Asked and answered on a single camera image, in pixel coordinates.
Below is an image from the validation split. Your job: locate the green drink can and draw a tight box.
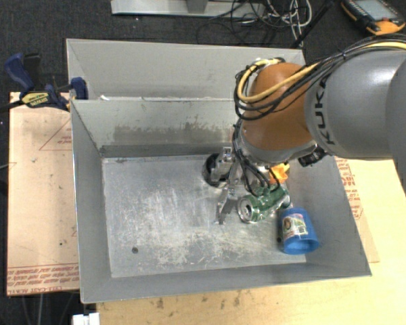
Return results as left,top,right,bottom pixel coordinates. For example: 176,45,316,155
237,184,291,224

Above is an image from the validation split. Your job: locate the blue plastic cup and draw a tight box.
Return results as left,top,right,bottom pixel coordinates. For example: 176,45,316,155
276,207,322,255

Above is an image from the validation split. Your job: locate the orange plastic piece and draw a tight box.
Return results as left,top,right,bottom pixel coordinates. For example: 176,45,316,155
269,162,290,184

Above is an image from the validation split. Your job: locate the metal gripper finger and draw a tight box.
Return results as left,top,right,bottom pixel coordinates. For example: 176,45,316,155
216,188,229,225
225,192,239,216

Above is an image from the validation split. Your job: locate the black round object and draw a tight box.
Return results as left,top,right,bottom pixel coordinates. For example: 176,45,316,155
202,153,226,187

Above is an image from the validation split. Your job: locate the black cylinder on white bracket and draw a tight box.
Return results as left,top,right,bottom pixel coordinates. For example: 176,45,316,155
297,146,328,168

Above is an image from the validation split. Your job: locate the grey metal bin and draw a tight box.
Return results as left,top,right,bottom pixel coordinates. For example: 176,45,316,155
66,38,372,305

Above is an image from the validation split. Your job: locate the brown cardboard board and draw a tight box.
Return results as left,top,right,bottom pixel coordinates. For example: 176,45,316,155
6,91,380,297

